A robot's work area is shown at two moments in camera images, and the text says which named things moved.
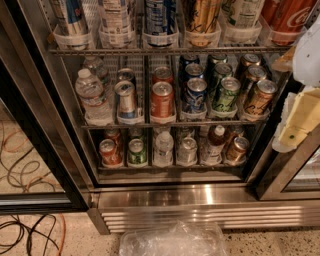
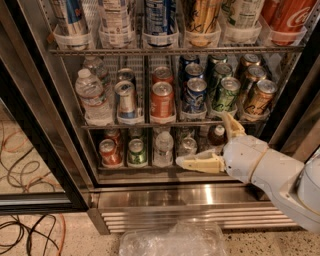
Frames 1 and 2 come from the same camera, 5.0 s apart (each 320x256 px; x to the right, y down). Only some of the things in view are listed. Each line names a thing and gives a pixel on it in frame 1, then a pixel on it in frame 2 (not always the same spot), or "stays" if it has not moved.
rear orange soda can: [162, 74] stays
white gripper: [308, 60] → [242, 156]
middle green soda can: [221, 71] stays
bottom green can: [137, 155] stays
